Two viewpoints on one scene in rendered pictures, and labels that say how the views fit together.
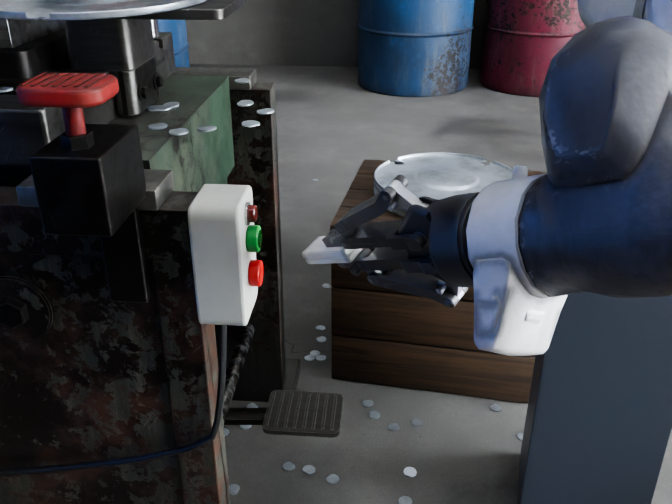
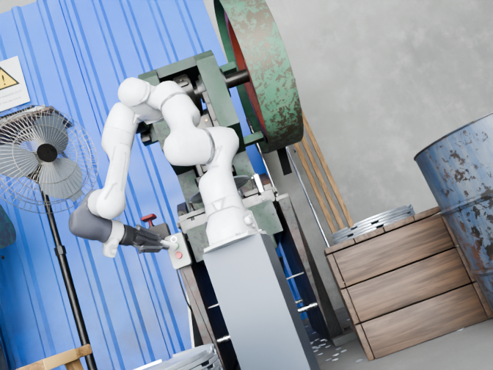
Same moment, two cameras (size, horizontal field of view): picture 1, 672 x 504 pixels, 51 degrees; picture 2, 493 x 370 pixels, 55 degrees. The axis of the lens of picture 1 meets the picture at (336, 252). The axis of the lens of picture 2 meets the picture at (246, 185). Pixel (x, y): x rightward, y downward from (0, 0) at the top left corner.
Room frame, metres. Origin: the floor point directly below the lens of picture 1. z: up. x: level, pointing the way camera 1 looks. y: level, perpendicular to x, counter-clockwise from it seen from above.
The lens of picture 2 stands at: (0.77, -1.84, 0.30)
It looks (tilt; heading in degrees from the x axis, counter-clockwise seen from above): 12 degrees up; 83
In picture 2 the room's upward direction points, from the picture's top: 20 degrees counter-clockwise
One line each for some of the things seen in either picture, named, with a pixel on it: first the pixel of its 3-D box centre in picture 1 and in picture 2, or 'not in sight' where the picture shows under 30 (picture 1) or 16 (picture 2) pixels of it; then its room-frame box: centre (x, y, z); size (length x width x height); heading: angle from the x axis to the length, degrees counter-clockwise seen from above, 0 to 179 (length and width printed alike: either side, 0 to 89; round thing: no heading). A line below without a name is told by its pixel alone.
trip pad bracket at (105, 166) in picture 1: (102, 230); (162, 245); (0.59, 0.22, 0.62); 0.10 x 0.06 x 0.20; 175
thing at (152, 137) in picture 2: not in sight; (142, 117); (0.67, 0.46, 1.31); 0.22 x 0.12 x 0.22; 85
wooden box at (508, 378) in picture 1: (439, 271); (395, 280); (1.33, -0.22, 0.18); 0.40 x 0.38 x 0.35; 78
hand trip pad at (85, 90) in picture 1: (75, 125); (150, 224); (0.57, 0.22, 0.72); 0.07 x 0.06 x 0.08; 85
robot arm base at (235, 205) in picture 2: not in sight; (227, 222); (0.85, -0.43, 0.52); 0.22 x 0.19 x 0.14; 75
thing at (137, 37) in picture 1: (140, 52); not in sight; (0.90, 0.25, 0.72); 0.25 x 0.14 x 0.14; 85
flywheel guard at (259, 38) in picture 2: not in sight; (249, 83); (1.26, 0.50, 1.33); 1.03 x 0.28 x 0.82; 85
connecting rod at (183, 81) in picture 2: not in sight; (191, 106); (0.92, 0.42, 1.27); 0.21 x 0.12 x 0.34; 85
